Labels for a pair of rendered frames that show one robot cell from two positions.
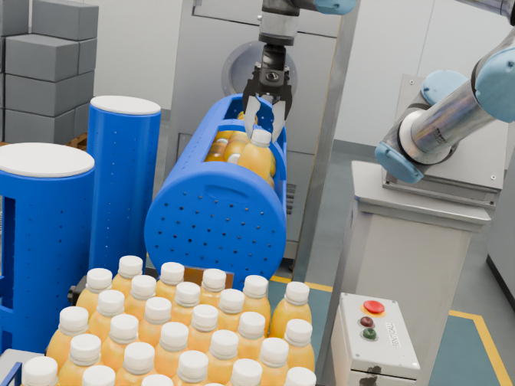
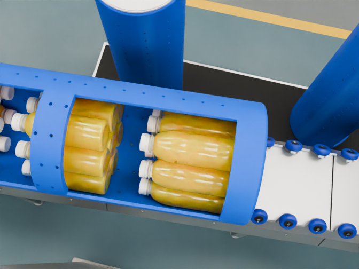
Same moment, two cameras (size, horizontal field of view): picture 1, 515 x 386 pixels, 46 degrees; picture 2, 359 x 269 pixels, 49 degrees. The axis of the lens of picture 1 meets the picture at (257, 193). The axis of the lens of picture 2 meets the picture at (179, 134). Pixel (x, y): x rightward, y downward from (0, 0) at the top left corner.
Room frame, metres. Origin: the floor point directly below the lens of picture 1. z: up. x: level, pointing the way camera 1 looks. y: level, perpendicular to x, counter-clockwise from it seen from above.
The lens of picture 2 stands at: (1.84, -0.16, 1.99)
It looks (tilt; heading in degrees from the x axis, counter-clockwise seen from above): 73 degrees down; 98
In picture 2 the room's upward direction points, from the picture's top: 2 degrees clockwise
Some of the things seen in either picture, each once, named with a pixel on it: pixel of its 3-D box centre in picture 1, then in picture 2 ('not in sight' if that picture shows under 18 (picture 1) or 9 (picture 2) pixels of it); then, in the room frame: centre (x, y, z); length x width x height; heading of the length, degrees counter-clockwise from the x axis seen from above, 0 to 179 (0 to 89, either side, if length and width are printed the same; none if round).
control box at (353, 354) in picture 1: (370, 352); not in sight; (0.86, -0.22, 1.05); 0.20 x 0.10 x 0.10; 0
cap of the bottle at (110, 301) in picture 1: (110, 301); not in sight; (0.82, 0.19, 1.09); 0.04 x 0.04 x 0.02
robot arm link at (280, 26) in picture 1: (277, 25); not in sight; (1.25, 0.01, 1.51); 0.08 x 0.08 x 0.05
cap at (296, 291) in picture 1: (297, 292); not in sight; (0.95, -0.10, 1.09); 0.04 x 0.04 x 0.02
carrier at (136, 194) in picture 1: (117, 206); (357, 86); (2.43, 0.58, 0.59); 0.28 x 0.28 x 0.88
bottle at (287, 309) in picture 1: (287, 341); not in sight; (0.95, -0.10, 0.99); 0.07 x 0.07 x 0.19
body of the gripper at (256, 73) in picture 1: (272, 66); not in sight; (1.26, 0.01, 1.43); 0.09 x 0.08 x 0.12; 0
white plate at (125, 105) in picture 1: (126, 105); not in sight; (2.43, 0.58, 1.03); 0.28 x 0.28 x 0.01
